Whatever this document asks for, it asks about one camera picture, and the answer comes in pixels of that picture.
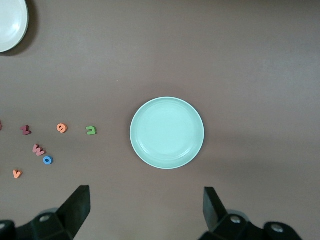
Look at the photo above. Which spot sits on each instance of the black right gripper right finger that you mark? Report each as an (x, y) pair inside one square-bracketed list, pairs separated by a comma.
[(217, 215)]

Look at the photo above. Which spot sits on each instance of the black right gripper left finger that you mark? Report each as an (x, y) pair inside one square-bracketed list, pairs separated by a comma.
[(75, 212)]

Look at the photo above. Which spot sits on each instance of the green plate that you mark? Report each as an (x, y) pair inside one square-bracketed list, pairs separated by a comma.
[(167, 132)]

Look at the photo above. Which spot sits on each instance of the dark red foam letter z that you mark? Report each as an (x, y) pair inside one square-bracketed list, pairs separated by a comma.
[(25, 130)]

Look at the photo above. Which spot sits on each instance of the orange foam letter v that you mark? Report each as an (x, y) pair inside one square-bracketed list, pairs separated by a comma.
[(17, 174)]

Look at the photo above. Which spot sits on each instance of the pink foam letter w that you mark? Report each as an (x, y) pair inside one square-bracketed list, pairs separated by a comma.
[(38, 150)]

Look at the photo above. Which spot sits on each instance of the orange foam letter g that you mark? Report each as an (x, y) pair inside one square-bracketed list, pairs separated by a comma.
[(62, 128)]

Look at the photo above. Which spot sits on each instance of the beige plate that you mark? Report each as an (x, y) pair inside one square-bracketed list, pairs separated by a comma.
[(10, 22)]

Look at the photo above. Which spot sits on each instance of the blue foam letter o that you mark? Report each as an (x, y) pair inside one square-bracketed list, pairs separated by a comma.
[(45, 160)]

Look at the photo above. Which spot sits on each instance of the green foam letter u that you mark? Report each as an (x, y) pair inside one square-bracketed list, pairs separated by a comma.
[(91, 130)]

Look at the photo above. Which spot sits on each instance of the brown table cover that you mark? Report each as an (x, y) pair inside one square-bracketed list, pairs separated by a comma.
[(225, 62)]

